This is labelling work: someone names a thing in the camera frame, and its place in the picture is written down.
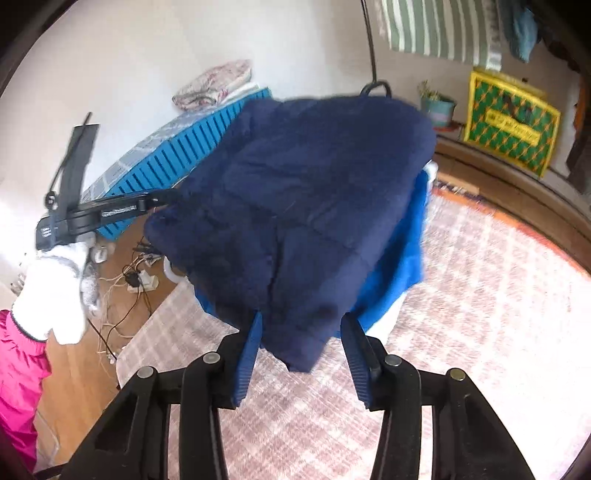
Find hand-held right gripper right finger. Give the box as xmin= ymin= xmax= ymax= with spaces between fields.
xmin=340 ymin=314 xmax=536 ymax=480

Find blue and white garment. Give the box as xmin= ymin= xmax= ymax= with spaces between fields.
xmin=194 ymin=159 xmax=438 ymax=340

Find person's left forearm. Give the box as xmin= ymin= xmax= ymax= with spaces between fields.
xmin=0 ymin=308 xmax=52 ymax=472

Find light blue jeans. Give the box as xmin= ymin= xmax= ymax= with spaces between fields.
xmin=501 ymin=0 xmax=539 ymax=64

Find black hanging garment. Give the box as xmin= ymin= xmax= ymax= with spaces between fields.
xmin=538 ymin=0 xmax=591 ymax=72

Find floral folded cloth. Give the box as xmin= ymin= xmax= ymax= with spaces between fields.
xmin=172 ymin=60 xmax=254 ymax=110

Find green white striped cloth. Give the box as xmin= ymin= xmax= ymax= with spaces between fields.
xmin=381 ymin=0 xmax=504 ymax=71

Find navy padded jacket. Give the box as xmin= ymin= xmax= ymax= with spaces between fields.
xmin=144 ymin=95 xmax=438 ymax=374

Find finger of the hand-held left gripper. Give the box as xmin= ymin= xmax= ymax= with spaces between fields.
xmin=95 ymin=190 xmax=183 ymax=228

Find tangled cables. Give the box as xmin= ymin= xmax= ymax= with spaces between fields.
xmin=87 ymin=234 xmax=163 ymax=370

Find white power strip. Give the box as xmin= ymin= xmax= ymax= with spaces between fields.
xmin=127 ymin=272 xmax=160 ymax=294

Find black metal clothes rack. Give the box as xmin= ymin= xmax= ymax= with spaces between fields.
xmin=359 ymin=0 xmax=591 ymax=264

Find grey patterned sheet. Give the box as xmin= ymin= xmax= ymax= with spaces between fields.
xmin=79 ymin=110 xmax=243 ymax=201

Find pink checked rug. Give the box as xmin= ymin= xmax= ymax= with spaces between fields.
xmin=115 ymin=175 xmax=591 ymax=480

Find teal plant pot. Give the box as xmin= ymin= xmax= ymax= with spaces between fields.
xmin=418 ymin=80 xmax=458 ymax=130

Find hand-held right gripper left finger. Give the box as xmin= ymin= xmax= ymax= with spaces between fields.
xmin=58 ymin=311 xmax=265 ymax=480

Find yellow green patterned bag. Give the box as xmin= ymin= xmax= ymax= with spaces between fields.
xmin=463 ymin=68 xmax=561 ymax=178

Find blue ribbed folding mattress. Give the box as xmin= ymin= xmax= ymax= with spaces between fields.
xmin=95 ymin=88 xmax=273 ymax=241

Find person's left hand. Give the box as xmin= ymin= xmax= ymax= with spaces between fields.
xmin=13 ymin=239 xmax=101 ymax=346

